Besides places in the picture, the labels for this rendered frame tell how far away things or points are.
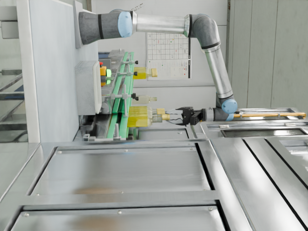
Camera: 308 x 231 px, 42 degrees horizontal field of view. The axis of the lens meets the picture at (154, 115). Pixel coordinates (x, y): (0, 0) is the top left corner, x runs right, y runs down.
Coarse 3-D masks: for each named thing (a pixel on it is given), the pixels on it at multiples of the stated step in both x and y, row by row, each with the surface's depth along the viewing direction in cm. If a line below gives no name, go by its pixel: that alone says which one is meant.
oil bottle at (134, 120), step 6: (132, 114) 210; (138, 114) 210; (144, 114) 210; (132, 120) 206; (138, 120) 206; (144, 120) 206; (150, 120) 206; (132, 126) 207; (138, 126) 207; (144, 126) 207
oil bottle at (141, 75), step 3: (138, 72) 327; (141, 72) 327; (144, 72) 327; (147, 72) 328; (138, 75) 327; (141, 75) 327; (144, 75) 327; (147, 75) 328; (150, 75) 329; (153, 75) 329; (156, 75) 329; (132, 78) 328; (135, 78) 328; (138, 78) 328; (141, 78) 328; (144, 78) 328; (147, 78) 329
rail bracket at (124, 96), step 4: (124, 84) 197; (124, 88) 197; (124, 92) 198; (112, 96) 197; (116, 96) 198; (120, 96) 198; (124, 96) 198; (128, 96) 198; (132, 96) 197; (124, 100) 199; (124, 104) 200; (124, 108) 200; (124, 116) 201
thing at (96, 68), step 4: (96, 64) 179; (96, 68) 190; (96, 72) 191; (96, 76) 191; (96, 80) 192; (96, 84) 177; (100, 84) 193; (96, 88) 177; (100, 88) 193; (96, 92) 177; (100, 92) 194; (96, 96) 178; (100, 96) 194; (96, 100) 178; (100, 100) 195; (96, 104) 179; (100, 104) 193; (96, 108) 179; (100, 108) 191; (96, 112) 181
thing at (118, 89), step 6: (126, 54) 354; (132, 54) 353; (126, 60) 320; (132, 60) 318; (126, 66) 293; (120, 78) 249; (126, 78) 248; (120, 84) 233; (126, 84) 231; (114, 90) 217; (120, 90) 218; (126, 90) 216
